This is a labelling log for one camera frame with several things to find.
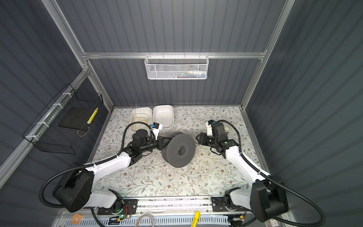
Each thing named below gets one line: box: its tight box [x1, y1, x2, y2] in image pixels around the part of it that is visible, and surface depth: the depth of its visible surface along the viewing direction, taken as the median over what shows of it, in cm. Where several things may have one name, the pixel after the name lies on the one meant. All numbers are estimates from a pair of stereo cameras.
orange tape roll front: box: [70, 213, 82, 224], surface depth 71 cm
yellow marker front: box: [190, 210, 201, 227], surface depth 70 cm
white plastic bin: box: [152, 104, 175, 130], surface depth 115 cm
